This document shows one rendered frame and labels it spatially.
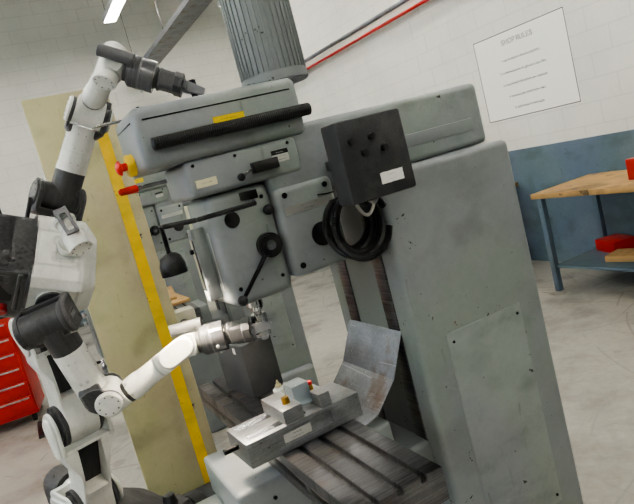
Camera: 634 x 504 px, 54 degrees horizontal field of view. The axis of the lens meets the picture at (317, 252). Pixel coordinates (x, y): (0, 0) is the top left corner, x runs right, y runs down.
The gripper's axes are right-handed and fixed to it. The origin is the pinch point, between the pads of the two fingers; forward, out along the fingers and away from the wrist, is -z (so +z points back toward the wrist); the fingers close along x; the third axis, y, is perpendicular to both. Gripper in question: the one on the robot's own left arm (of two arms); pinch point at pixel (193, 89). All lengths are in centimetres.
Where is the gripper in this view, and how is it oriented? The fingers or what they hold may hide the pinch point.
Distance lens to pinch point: 184.0
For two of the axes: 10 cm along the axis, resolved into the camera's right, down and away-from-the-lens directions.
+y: 2.6, -9.6, -0.6
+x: 1.7, 1.1, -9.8
